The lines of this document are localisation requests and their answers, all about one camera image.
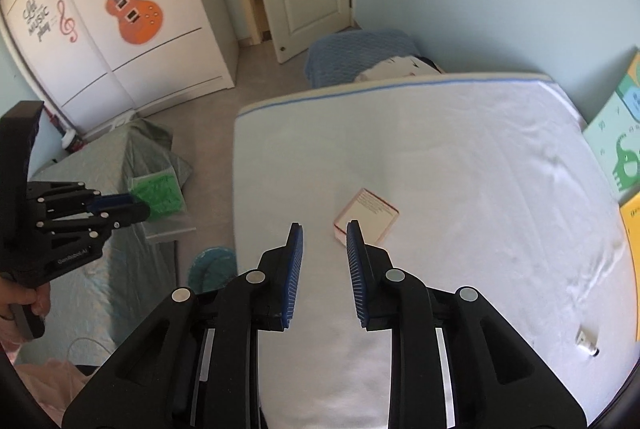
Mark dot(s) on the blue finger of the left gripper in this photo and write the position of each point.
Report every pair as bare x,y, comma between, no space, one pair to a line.
125,215
113,201

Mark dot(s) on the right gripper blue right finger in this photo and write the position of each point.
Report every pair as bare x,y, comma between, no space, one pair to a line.
453,349

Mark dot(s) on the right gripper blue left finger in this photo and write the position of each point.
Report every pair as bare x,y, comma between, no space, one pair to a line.
193,362

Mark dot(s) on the small red white box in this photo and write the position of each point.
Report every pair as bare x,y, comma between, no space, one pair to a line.
374,215

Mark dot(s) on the green sponge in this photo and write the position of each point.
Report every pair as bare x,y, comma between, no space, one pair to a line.
161,192

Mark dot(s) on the teal trash bin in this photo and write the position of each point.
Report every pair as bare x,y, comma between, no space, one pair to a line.
213,269

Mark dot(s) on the person's left hand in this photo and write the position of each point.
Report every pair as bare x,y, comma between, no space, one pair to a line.
11,293

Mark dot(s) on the white wardrobe with guitar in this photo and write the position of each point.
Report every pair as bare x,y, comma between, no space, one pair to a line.
98,59

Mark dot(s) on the yellow word book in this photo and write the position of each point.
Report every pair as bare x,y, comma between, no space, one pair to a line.
630,214

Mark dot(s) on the blue quilted blanket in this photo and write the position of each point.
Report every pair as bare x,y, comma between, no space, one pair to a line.
339,58

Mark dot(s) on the light green elephant book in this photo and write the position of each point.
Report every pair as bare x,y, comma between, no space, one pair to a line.
613,135

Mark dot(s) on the cream cartoon pillow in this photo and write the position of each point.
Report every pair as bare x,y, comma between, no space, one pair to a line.
398,67

